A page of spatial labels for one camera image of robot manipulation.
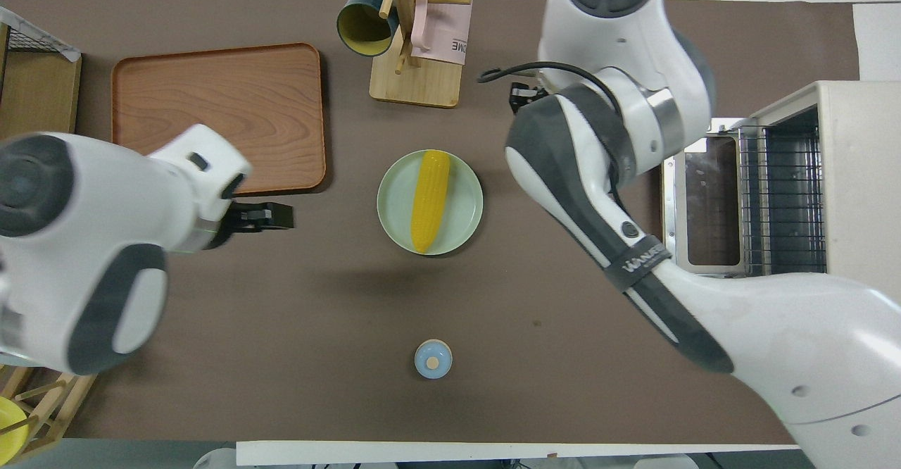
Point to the yellow plate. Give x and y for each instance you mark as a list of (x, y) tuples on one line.
[(8, 427)]

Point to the white toaster oven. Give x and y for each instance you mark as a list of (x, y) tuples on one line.
[(866, 173)]

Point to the light green plate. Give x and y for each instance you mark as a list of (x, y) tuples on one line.
[(461, 208)]

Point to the wooden mug tree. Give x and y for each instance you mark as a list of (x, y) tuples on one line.
[(422, 89)]

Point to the pink mug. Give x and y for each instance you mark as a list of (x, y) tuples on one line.
[(443, 32)]

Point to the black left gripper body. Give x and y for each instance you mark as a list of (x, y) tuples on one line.
[(229, 226)]

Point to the brown table mat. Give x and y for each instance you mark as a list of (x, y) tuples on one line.
[(338, 300)]

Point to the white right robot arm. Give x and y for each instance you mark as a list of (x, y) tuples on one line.
[(633, 117)]

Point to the blue jar with cork lid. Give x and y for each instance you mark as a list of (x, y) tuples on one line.
[(433, 360)]

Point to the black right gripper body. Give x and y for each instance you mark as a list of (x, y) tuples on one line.
[(526, 97)]

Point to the wooden shelf cabinet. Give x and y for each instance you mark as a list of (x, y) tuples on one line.
[(35, 96)]

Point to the toaster oven glass door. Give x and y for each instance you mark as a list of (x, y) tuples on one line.
[(711, 201)]

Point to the yellow corn cob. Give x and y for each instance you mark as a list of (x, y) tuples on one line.
[(429, 201)]

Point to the wooden serving tray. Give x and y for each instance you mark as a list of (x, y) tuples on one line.
[(232, 96)]

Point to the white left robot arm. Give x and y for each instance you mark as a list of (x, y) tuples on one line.
[(77, 244)]

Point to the wooden dish rack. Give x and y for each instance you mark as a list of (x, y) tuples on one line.
[(49, 405)]

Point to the dark green mug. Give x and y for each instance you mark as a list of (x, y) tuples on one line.
[(360, 27)]

